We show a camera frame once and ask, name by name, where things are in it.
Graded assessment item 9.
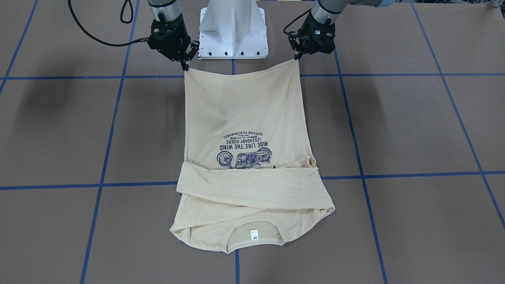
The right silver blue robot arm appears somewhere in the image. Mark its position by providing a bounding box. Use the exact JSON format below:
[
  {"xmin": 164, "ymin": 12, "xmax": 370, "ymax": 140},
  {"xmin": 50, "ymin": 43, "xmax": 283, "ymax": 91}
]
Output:
[{"xmin": 147, "ymin": 0, "xmax": 200, "ymax": 71}]

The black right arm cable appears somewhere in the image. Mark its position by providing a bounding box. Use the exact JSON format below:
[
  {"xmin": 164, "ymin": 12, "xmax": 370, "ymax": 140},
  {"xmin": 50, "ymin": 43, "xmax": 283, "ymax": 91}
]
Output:
[{"xmin": 67, "ymin": 0, "xmax": 152, "ymax": 48}]

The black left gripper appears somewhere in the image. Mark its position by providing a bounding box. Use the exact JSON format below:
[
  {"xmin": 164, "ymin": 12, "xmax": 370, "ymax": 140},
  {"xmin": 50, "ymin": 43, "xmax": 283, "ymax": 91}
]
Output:
[{"xmin": 288, "ymin": 11, "xmax": 335, "ymax": 60}]

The cream long-sleeve graphic shirt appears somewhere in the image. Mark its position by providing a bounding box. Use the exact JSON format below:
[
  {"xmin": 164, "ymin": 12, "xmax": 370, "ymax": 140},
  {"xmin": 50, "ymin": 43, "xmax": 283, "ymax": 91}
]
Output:
[{"xmin": 170, "ymin": 60, "xmax": 335, "ymax": 254}]

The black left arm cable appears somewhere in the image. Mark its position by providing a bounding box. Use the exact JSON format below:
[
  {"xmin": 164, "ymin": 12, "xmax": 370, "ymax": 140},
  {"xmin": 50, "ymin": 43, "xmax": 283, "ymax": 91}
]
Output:
[{"xmin": 283, "ymin": 10, "xmax": 312, "ymax": 36}]

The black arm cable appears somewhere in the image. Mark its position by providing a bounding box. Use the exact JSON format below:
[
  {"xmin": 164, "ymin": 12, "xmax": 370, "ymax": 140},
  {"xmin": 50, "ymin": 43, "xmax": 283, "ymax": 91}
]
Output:
[
  {"xmin": 283, "ymin": 10, "xmax": 312, "ymax": 36},
  {"xmin": 67, "ymin": 0, "xmax": 152, "ymax": 48}
]

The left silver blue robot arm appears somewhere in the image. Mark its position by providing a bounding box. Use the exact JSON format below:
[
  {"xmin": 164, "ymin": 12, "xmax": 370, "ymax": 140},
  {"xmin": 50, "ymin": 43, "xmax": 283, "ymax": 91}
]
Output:
[{"xmin": 283, "ymin": 0, "xmax": 395, "ymax": 60}]

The brown paper table cover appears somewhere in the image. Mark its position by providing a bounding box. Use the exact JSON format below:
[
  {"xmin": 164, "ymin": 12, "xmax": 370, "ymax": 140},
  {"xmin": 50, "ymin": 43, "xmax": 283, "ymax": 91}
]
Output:
[{"xmin": 1, "ymin": 0, "xmax": 504, "ymax": 284}]

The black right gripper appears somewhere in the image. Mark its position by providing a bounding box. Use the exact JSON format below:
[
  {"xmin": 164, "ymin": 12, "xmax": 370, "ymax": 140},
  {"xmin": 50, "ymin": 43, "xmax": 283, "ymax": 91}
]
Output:
[{"xmin": 148, "ymin": 16, "xmax": 200, "ymax": 71}]

